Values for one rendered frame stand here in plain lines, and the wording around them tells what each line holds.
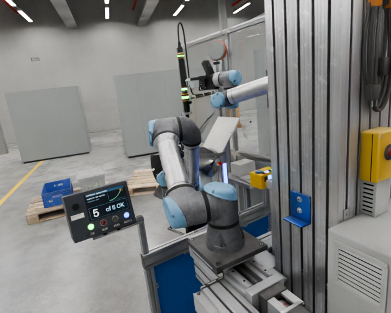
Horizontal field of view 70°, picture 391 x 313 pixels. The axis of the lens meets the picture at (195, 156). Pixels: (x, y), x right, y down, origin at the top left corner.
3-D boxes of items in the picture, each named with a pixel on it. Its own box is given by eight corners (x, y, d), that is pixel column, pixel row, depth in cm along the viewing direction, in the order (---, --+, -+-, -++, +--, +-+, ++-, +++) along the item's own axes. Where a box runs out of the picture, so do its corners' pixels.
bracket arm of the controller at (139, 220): (142, 220, 136) (141, 214, 135) (144, 222, 133) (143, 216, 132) (92, 238, 124) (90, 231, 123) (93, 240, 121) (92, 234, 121)
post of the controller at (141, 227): (147, 250, 140) (141, 214, 135) (149, 253, 137) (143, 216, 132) (141, 253, 138) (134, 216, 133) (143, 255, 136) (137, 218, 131)
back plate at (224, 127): (170, 189, 228) (169, 189, 227) (209, 116, 237) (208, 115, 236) (208, 210, 184) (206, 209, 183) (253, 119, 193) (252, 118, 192)
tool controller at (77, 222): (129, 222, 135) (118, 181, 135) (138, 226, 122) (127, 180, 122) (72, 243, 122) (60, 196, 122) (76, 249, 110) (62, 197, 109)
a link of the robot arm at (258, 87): (318, 84, 110) (212, 114, 137) (322, 82, 119) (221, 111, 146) (311, 54, 109) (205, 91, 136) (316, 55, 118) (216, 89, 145)
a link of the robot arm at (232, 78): (234, 87, 142) (233, 69, 139) (218, 88, 150) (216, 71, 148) (243, 86, 147) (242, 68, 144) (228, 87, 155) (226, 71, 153)
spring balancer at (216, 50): (210, 62, 241) (207, 61, 235) (208, 42, 237) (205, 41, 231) (228, 59, 234) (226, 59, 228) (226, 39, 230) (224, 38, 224)
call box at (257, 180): (268, 181, 184) (267, 166, 181) (280, 184, 176) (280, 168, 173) (250, 187, 176) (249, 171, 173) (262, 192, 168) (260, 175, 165)
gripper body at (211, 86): (197, 90, 162) (212, 89, 153) (195, 75, 160) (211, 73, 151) (206, 89, 167) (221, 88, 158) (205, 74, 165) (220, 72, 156)
